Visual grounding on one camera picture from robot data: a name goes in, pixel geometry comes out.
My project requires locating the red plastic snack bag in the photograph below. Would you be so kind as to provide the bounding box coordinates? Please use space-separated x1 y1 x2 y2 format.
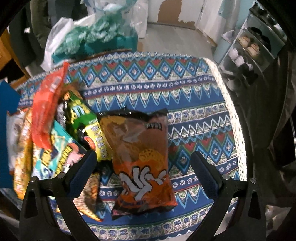
31 62 69 150

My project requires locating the shoe rack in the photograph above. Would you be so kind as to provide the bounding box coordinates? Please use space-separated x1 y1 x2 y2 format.
218 1 287 92

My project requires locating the blue white plastic bag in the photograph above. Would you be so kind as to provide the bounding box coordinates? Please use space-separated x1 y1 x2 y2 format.
83 0 137 18

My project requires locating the orange striped snack bag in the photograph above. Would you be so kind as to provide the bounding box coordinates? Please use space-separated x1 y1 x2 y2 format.
73 173 102 222

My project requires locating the blue cardboard box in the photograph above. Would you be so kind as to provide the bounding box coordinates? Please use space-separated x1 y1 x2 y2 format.
0 80 20 188

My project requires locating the teal snack bag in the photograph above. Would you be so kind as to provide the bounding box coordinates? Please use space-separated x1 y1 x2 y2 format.
31 121 87 180

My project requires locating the orange chips bag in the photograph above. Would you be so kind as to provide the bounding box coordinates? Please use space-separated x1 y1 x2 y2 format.
97 108 177 220

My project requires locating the yellow long snack pack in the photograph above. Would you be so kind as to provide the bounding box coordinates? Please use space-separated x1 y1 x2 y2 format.
13 108 33 200

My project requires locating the blue patterned tablecloth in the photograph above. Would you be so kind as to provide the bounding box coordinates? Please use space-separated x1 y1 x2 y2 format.
0 51 248 241

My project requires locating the teal box with green filling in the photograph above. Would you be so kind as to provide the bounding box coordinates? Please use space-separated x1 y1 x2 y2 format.
51 14 138 63

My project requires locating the green yellow snack bag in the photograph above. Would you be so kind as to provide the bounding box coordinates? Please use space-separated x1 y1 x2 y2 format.
64 91 112 162

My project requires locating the white snack bag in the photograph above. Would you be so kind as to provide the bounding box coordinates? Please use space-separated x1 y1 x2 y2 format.
6 110 26 173

